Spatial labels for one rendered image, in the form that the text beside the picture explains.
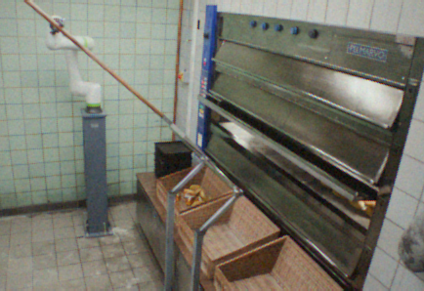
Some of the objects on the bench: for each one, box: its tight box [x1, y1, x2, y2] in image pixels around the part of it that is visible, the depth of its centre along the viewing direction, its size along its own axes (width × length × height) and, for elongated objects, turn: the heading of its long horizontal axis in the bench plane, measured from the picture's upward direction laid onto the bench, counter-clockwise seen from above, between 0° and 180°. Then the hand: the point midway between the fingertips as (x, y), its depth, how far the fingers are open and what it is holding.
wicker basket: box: [156, 161, 239, 229], centre depth 302 cm, size 49×56×28 cm
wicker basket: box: [178, 194, 280, 280], centre depth 251 cm, size 49×56×28 cm
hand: (59, 27), depth 218 cm, fingers closed on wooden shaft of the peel, 3 cm apart
